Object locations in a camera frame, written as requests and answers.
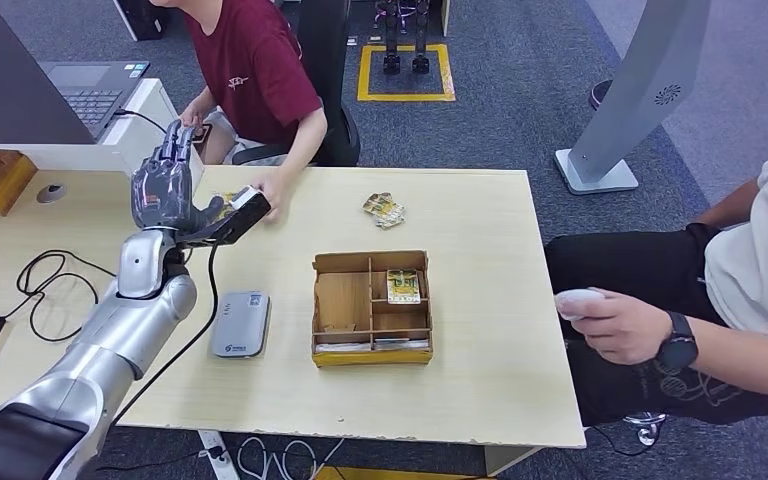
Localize person's left hand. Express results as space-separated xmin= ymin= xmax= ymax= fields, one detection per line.
xmin=250 ymin=168 xmax=287 ymax=223
xmin=559 ymin=288 xmax=673 ymax=367

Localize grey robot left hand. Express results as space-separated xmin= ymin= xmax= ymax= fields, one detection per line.
xmin=130 ymin=119 xmax=226 ymax=232

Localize person's right hand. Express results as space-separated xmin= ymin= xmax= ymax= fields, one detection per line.
xmin=179 ymin=105 xmax=210 ymax=129

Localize yellow room key card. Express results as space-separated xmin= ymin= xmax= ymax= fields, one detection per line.
xmin=214 ymin=190 xmax=243 ymax=220

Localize white handheld remote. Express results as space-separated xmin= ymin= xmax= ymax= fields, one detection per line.
xmin=554 ymin=288 xmax=607 ymax=323

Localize person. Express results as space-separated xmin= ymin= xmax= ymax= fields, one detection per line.
xmin=148 ymin=0 xmax=329 ymax=223
xmin=544 ymin=135 xmax=768 ymax=429

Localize grey card reader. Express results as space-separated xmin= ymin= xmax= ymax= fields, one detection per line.
xmin=209 ymin=291 xmax=271 ymax=360

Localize yellow key card upright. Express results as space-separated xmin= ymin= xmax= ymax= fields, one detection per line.
xmin=385 ymin=268 xmax=422 ymax=306

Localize black wristwatch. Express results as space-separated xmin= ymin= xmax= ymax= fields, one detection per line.
xmin=655 ymin=311 xmax=700 ymax=372

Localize white desk riser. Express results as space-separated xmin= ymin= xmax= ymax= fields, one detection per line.
xmin=0 ymin=78 xmax=203 ymax=193

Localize chrome chair caster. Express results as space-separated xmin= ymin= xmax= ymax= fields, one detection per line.
xmin=625 ymin=413 xmax=668 ymax=447

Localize dark laptop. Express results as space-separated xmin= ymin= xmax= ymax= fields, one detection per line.
xmin=0 ymin=0 xmax=151 ymax=146

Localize black cabinet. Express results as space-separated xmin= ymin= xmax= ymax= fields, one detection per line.
xmin=112 ymin=0 xmax=167 ymax=42

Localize wooden compartment box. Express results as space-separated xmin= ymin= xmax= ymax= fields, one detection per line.
xmin=311 ymin=249 xmax=434 ymax=368

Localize black office chair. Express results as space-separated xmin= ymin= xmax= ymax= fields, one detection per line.
xmin=231 ymin=0 xmax=362 ymax=168

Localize yellow floor tape square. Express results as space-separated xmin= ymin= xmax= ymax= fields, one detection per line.
xmin=356 ymin=43 xmax=456 ymax=103

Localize black humanoid robot legs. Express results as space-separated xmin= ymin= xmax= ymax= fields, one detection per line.
xmin=373 ymin=0 xmax=432 ymax=75

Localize pale cards in slot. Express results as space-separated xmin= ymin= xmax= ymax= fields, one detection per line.
xmin=314 ymin=337 xmax=430 ymax=352

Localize dark shoe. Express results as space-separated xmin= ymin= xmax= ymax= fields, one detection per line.
xmin=587 ymin=79 xmax=613 ymax=111

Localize grey kiosk stand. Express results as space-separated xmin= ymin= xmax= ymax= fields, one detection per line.
xmin=554 ymin=0 xmax=712 ymax=196

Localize yellow floor tape strip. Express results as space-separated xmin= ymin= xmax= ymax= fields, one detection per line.
xmin=314 ymin=466 xmax=491 ymax=480

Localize white power strip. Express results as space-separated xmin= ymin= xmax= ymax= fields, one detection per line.
xmin=197 ymin=430 xmax=240 ymax=480

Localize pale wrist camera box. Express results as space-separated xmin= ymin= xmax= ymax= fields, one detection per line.
xmin=230 ymin=185 xmax=263 ymax=212

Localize black camera bracket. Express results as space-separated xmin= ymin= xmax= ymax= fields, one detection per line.
xmin=175 ymin=188 xmax=273 ymax=248

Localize black laptop power cable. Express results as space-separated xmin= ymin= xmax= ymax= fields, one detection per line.
xmin=15 ymin=107 xmax=168 ymax=344

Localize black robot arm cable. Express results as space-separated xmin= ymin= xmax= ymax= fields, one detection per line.
xmin=108 ymin=243 xmax=221 ymax=429

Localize white cable loops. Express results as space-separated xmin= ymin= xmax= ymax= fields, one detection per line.
xmin=236 ymin=437 xmax=347 ymax=480

